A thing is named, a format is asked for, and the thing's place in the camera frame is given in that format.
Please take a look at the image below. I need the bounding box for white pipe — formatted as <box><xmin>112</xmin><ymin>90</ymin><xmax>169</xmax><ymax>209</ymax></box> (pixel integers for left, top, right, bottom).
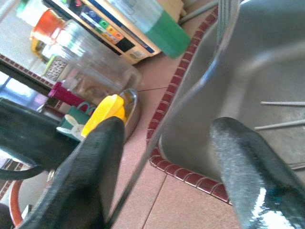
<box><xmin>178</xmin><ymin>0</ymin><xmax>219</xmax><ymax>24</ymax></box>

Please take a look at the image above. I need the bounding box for black pot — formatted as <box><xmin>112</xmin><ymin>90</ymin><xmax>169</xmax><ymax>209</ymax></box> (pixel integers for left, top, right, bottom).
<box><xmin>0</xmin><ymin>99</ymin><xmax>81</xmax><ymax>181</ymax></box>

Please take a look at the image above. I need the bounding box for magenta plastic container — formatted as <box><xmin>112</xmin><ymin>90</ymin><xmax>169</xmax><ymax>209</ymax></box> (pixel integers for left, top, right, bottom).
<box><xmin>47</xmin><ymin>82</ymin><xmax>89</xmax><ymax>113</ymax></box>

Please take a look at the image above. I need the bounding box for clear jar orange lid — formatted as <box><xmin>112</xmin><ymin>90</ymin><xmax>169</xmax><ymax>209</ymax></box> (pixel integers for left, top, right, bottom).
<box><xmin>30</xmin><ymin>9</ymin><xmax>142</xmax><ymax>101</ymax></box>

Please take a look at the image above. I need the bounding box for steel bowl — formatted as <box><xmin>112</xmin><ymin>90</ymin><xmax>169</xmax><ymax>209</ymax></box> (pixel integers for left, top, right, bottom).
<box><xmin>119</xmin><ymin>88</ymin><xmax>141</xmax><ymax>144</ymax></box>

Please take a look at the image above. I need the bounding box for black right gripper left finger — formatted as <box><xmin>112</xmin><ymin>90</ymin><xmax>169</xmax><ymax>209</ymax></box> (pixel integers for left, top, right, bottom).
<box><xmin>19</xmin><ymin>116</ymin><xmax>126</xmax><ymax>229</ymax></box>

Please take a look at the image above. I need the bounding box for steel sink basin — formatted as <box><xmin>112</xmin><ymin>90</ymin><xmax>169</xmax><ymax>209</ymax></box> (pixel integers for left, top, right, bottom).
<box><xmin>158</xmin><ymin>0</ymin><xmax>305</xmax><ymax>206</ymax></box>

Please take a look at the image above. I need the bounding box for orange plastic container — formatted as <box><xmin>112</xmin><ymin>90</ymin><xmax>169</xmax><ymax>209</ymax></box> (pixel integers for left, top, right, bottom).
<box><xmin>9</xmin><ymin>178</ymin><xmax>48</xmax><ymax>227</ymax></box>

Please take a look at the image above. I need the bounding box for patterned bowl green lid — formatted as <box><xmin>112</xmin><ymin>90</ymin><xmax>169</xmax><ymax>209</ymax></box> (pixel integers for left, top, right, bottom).
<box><xmin>44</xmin><ymin>56</ymin><xmax>69</xmax><ymax>82</ymax></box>

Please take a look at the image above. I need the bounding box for green soap bottle blue cap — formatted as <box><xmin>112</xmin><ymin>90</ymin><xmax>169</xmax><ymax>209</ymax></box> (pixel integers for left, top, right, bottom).
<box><xmin>108</xmin><ymin>0</ymin><xmax>191</xmax><ymax>59</ymax></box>

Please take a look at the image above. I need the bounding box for jar with brown contents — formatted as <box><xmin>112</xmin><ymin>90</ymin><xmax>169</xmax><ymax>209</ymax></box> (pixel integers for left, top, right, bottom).
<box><xmin>64</xmin><ymin>71</ymin><xmax>120</xmax><ymax>101</ymax></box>

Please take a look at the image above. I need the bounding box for teal mug with white bunny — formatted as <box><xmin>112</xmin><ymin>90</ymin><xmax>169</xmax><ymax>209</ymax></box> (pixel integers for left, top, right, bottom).
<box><xmin>56</xmin><ymin>101</ymin><xmax>96</xmax><ymax>141</ymax></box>

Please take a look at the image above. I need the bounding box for beige water filter appliance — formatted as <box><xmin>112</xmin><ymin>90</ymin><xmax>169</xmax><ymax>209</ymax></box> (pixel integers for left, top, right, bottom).
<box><xmin>45</xmin><ymin>0</ymin><xmax>162</xmax><ymax>65</ymax></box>

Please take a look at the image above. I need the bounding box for steel spoon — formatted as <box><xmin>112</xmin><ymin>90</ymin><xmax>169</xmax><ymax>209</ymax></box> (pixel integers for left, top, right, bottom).
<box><xmin>254</xmin><ymin>118</ymin><xmax>305</xmax><ymax>131</ymax></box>

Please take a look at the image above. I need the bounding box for thin steel utensil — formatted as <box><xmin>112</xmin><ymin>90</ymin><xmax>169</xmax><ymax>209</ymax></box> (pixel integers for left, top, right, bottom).
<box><xmin>260</xmin><ymin>101</ymin><xmax>305</xmax><ymax>107</ymax></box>

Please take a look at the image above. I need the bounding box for yellow plastic bowl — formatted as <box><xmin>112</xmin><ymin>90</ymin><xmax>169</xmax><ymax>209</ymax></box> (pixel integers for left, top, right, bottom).
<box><xmin>81</xmin><ymin>94</ymin><xmax>127</xmax><ymax>138</ymax></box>

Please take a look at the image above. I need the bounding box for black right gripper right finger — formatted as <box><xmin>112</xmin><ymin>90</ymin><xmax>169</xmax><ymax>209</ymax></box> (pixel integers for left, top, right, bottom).
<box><xmin>211</xmin><ymin>116</ymin><xmax>305</xmax><ymax>229</ymax></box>

